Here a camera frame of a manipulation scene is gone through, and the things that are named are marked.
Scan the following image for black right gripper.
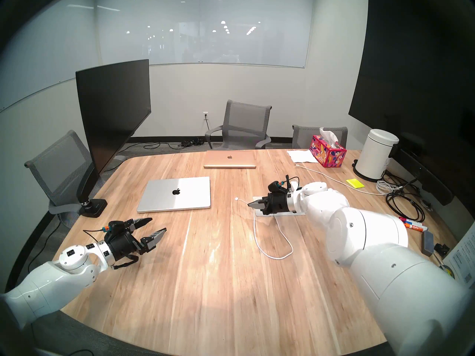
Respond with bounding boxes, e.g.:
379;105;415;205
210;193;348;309
248;191;297;216

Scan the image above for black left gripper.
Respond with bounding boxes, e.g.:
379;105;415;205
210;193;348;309
104;217;167;262

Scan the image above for white laptop charging cable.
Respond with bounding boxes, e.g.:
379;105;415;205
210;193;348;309
235;197;294;260

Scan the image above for silver MacBook laptop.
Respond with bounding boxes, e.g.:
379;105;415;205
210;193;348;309
137;177;213;214

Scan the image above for gold MacBook laptop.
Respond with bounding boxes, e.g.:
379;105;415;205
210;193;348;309
203;150;257;169

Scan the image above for black curved desk monitor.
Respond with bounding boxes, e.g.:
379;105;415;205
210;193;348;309
76;59;152;174

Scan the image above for white paper napkin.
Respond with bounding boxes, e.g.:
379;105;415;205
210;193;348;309
287;149;320;164

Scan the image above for colourful floral tissue box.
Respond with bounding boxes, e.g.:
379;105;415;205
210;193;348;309
309;128;347;168

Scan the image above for grey mesh office chair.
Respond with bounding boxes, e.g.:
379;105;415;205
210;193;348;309
292;125;348;150

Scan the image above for grey mesh chair with armrests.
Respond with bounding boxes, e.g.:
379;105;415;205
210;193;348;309
205;100;272;150

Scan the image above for grey mesh armless chair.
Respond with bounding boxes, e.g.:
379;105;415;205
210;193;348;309
24;130;93;226

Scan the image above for white cylindrical bin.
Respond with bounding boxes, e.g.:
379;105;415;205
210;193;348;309
352;129;400;182

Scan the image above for grey whiteboard eraser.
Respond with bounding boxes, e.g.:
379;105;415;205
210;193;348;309
421;231;435;257

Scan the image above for green scissors in cup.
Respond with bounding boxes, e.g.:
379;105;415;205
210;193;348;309
441;263;458;283

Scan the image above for white printed paper sheet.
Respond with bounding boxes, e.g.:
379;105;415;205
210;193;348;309
442;222;475;296

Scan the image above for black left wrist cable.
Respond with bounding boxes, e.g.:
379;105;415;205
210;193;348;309
82;227;111;244

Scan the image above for black cables on floor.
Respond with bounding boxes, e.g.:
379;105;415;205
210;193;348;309
143;138;205;150

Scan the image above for long thin white cable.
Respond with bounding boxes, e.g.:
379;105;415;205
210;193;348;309
295;165;403;195

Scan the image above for black coiled cable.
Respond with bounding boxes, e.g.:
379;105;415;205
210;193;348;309
385;172;425;222

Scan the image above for wide glass wall whiteboard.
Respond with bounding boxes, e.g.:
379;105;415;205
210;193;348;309
96;0;314;68

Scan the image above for large black wall television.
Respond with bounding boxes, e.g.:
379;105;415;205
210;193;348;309
348;0;475;181

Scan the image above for frosted glass wall panel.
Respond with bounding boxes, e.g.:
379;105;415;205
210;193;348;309
0;0;101;111

